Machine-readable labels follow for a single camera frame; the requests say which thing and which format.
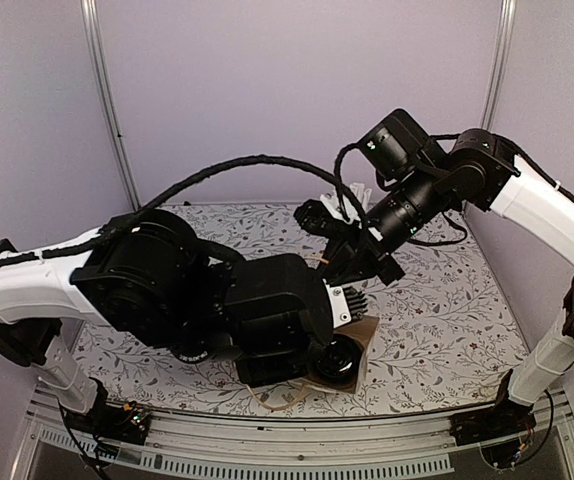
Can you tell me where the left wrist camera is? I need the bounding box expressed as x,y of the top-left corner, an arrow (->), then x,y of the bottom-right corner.
323,281 -> 351,329

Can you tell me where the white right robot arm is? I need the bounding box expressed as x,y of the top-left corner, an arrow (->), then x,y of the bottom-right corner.
324,109 -> 574,436

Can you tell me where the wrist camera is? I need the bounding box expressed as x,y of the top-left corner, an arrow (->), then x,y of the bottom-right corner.
323,281 -> 351,329
293,199 -> 359,240

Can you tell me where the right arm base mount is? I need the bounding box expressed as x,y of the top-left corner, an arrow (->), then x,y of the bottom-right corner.
449,370 -> 536,469

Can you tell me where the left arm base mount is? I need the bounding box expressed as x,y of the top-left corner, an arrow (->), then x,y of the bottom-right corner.
65,378 -> 151,446

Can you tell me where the cream paper bag with handles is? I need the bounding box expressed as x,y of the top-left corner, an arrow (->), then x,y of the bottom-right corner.
249,249 -> 381,414

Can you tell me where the left aluminium frame post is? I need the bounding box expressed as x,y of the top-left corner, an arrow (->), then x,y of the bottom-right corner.
80,0 -> 141,210

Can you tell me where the floral patterned table mat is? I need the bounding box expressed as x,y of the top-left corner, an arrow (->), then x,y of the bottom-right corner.
73,212 -> 527,418

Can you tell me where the bundle of white wrapped straws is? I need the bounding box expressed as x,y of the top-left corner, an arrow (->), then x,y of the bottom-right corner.
349,182 -> 373,209

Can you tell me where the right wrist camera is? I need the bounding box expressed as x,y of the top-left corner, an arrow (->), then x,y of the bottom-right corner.
293,199 -> 359,240

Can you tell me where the right aluminium frame post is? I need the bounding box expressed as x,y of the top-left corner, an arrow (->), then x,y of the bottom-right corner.
480,0 -> 517,130

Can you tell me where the front aluminium rail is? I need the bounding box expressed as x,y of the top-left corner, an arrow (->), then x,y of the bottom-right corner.
21,389 -> 574,480

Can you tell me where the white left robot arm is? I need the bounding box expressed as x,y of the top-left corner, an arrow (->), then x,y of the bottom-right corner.
0,209 -> 366,434

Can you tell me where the aluminium frame post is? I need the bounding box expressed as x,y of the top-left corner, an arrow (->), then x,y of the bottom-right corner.
480,0 -> 517,130
80,0 -> 141,210

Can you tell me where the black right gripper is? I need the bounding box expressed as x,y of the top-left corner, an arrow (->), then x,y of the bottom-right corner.
317,162 -> 446,285

